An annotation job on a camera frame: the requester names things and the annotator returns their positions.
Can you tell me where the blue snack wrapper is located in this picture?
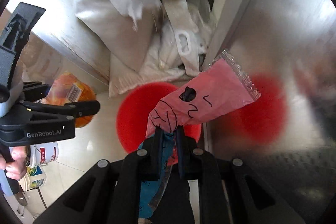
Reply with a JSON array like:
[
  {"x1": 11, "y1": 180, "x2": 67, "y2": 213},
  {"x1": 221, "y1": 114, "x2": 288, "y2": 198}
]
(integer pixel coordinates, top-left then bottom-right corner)
[{"x1": 139, "y1": 128, "x2": 179, "y2": 223}]

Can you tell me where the red plastic trash bin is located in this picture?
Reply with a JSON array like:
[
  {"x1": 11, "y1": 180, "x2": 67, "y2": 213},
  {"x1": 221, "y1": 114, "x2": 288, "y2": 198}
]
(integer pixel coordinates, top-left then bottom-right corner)
[{"x1": 115, "y1": 82, "x2": 203, "y2": 154}]

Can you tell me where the green yellow packet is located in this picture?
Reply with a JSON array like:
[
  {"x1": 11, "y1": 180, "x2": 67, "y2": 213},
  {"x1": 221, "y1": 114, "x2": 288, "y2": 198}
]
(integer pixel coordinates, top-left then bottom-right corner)
[{"x1": 19, "y1": 165, "x2": 46, "y2": 192}]

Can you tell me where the left hand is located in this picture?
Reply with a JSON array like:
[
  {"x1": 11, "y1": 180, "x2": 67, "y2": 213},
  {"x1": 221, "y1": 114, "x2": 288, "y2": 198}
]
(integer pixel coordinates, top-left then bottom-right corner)
[{"x1": 0, "y1": 146, "x2": 27, "y2": 180}]

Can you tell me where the white bag with handle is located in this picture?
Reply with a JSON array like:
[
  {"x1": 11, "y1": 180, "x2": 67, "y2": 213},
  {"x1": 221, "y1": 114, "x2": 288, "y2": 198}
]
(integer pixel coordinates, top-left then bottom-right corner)
[{"x1": 158, "y1": 0, "x2": 213, "y2": 77}]

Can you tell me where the stainless steel cabinet door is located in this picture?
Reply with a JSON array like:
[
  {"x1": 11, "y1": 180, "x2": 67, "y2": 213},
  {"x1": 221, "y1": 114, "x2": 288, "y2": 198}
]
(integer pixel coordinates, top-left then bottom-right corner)
[{"x1": 206, "y1": 0, "x2": 335, "y2": 223}]

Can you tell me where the orange plastic package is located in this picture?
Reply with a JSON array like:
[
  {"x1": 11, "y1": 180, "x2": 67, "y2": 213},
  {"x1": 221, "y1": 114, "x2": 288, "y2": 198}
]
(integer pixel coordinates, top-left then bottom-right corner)
[{"x1": 41, "y1": 72, "x2": 100, "y2": 128}]

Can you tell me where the pink snack wrapper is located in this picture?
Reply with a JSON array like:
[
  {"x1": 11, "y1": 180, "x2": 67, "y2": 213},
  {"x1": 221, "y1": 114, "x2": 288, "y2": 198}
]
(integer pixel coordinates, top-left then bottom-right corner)
[{"x1": 146, "y1": 50, "x2": 261, "y2": 138}]

